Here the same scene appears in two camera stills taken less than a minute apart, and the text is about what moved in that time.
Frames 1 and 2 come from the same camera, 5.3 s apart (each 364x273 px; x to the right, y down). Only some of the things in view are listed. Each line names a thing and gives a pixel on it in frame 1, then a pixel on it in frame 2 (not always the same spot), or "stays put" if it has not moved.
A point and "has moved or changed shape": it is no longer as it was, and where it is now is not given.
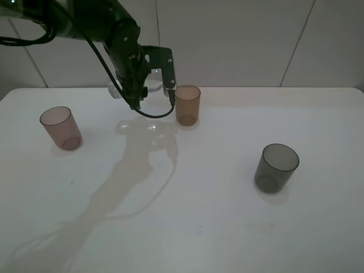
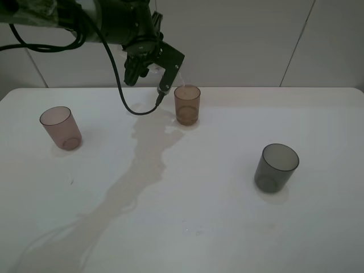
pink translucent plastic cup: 60,123 stays put
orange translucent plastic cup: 187,98 stays put
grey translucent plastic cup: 275,168 stays put
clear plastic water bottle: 153,83 has moved or changed shape
